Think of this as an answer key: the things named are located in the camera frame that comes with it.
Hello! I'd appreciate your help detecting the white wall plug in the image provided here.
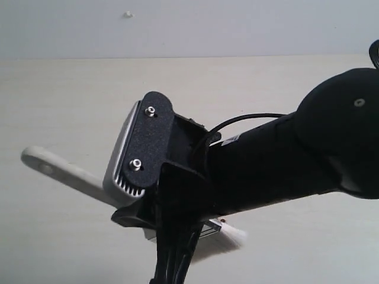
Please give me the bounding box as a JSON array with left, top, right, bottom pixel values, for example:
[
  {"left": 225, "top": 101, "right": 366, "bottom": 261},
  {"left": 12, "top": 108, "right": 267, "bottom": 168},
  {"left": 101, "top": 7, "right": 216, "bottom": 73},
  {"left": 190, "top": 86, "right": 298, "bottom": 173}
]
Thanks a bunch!
[{"left": 123, "top": 11, "right": 134, "bottom": 18}]

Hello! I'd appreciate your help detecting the wooden paint brush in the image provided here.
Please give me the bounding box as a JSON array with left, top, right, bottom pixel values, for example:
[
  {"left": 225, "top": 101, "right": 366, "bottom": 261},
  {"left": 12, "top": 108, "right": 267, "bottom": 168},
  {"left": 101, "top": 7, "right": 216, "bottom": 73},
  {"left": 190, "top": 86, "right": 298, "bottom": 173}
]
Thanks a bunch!
[{"left": 21, "top": 146, "right": 248, "bottom": 250}]

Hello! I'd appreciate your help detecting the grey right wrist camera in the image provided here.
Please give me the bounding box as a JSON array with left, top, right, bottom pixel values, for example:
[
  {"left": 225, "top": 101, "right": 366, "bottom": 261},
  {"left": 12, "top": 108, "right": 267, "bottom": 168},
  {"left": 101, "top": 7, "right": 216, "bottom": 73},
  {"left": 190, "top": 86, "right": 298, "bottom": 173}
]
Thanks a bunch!
[{"left": 102, "top": 90, "right": 221, "bottom": 208}]

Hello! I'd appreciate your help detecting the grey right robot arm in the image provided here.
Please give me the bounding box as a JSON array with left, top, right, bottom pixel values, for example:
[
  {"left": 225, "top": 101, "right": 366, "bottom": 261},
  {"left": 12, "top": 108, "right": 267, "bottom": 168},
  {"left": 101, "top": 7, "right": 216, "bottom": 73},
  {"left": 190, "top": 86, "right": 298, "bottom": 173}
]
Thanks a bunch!
[{"left": 108, "top": 68, "right": 378, "bottom": 283}]

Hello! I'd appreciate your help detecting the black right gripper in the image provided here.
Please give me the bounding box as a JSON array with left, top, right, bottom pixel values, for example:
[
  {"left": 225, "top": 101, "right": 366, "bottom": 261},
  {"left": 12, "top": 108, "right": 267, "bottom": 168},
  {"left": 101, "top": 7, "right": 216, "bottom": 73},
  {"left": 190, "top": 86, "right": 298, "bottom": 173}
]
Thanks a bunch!
[{"left": 111, "top": 162, "right": 225, "bottom": 283}]

